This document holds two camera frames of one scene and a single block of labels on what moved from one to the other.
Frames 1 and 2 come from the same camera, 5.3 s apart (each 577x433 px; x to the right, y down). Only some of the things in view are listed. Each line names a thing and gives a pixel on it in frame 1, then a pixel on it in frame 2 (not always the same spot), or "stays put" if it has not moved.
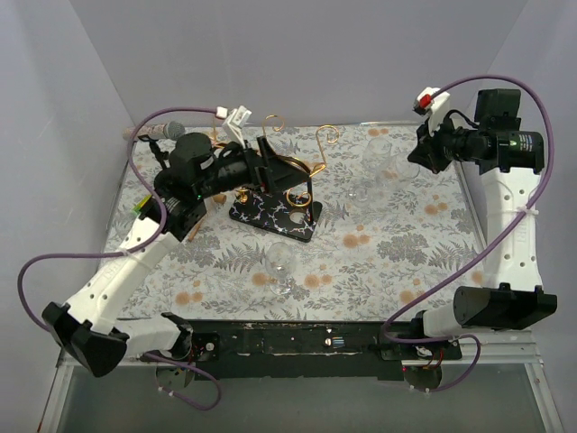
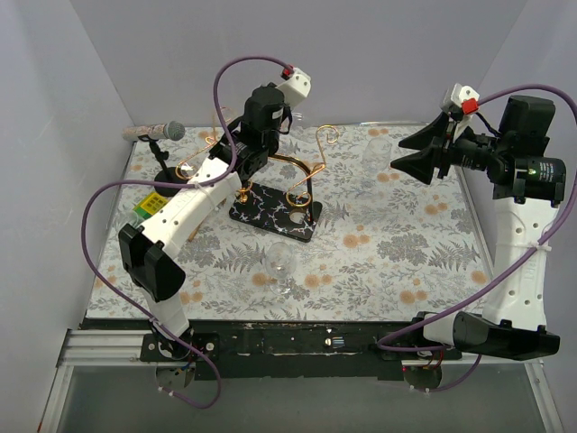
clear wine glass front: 279,260 stays put
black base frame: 313,349 stays put
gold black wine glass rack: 294,215 stays put
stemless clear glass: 391,173 to 297,121
